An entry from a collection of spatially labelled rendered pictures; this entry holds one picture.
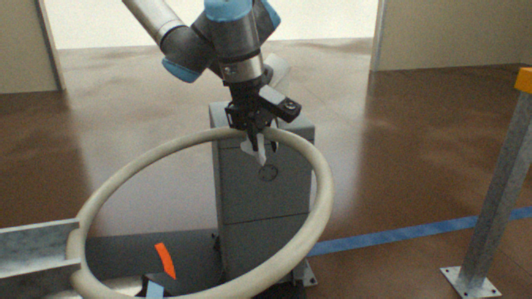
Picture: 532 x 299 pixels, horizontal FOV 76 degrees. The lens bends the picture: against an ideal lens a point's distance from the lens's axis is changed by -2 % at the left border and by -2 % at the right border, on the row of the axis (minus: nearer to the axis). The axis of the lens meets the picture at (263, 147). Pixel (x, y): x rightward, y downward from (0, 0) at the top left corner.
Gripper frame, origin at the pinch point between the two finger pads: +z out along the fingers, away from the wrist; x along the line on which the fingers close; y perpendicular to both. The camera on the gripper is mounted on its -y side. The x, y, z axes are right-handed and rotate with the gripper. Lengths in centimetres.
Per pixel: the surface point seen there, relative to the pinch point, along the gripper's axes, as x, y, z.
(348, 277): -49, 6, 111
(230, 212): -20, 43, 51
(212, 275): -13, 64, 96
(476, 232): -82, -46, 91
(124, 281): 37.5, 16.2, 10.7
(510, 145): -90, -52, 46
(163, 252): -11, 97, 91
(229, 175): -24, 41, 34
